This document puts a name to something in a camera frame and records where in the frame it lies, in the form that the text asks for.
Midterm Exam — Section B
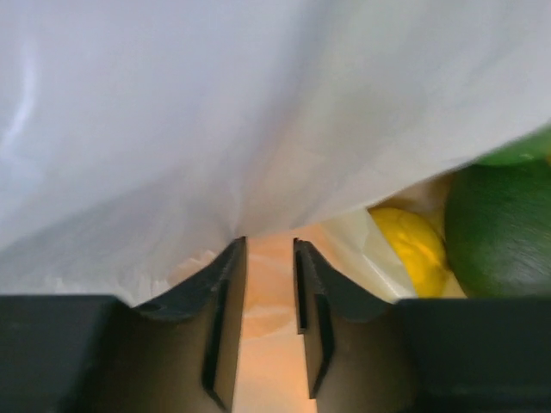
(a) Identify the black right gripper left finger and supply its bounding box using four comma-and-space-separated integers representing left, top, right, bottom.
1, 238, 247, 412

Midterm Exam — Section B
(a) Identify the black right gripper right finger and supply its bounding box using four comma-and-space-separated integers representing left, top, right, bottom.
294, 239, 550, 412

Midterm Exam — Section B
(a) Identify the green fake avocado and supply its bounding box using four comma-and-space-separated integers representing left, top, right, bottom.
444, 160, 550, 297

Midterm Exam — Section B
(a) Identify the pale green plastic bag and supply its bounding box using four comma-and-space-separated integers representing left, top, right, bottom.
1, 1, 550, 303

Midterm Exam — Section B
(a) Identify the orange cloth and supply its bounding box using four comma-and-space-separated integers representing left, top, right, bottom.
233, 234, 317, 413

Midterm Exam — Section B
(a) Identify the yellow fake orange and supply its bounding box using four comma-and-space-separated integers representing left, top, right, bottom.
369, 207, 449, 298

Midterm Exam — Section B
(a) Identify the green fake fruit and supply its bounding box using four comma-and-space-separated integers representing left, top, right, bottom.
475, 126, 550, 166

